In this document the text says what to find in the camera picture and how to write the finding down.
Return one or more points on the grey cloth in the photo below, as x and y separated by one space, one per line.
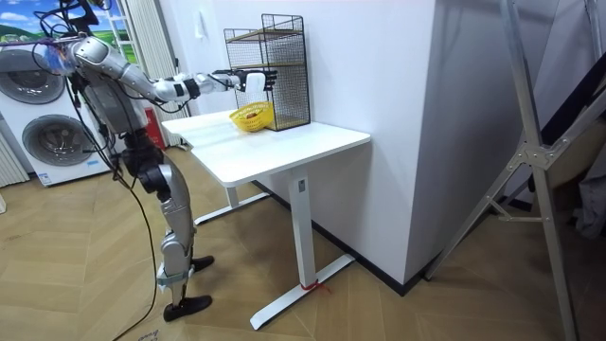
594 203

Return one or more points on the robot body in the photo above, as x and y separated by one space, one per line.
113 106

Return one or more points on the white desk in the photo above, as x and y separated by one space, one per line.
265 147

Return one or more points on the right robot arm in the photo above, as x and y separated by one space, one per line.
137 78

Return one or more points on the white wall switch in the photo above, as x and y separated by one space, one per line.
201 24

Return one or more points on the landscape wall poster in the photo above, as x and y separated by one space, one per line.
14 23

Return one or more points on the red box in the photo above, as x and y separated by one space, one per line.
154 128

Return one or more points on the white washing machine tower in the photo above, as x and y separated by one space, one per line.
47 109

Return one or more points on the soft toy fruit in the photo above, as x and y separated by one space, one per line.
251 114

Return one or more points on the robot legs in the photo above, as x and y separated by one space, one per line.
176 199

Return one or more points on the white pleated curtain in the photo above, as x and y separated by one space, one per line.
147 38

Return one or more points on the yellow plastic basket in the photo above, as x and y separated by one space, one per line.
251 124

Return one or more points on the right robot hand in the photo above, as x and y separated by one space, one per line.
254 81

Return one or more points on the grey metal frame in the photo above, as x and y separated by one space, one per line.
535 156

